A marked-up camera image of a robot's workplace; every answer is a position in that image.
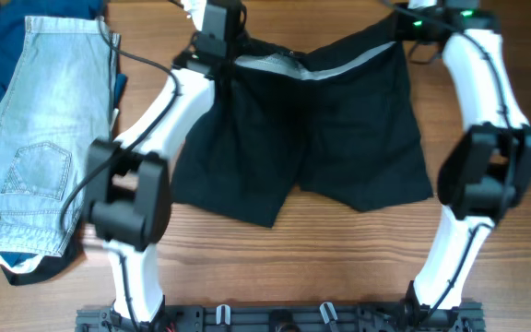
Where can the black garment under jeans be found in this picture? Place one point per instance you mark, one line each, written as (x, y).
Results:
(48, 268)

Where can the black shorts white waistband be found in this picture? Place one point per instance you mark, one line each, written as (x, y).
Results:
(336, 121)

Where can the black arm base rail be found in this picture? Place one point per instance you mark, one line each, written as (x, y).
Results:
(364, 317)

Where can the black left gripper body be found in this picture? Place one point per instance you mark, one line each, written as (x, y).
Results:
(232, 50)

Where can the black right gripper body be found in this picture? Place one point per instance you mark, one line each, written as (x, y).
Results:
(410, 29)

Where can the light blue denim shorts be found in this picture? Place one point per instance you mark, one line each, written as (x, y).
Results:
(58, 102)

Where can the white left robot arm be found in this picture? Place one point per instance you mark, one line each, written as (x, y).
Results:
(127, 189)

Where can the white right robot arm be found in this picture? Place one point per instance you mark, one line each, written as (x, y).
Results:
(489, 170)

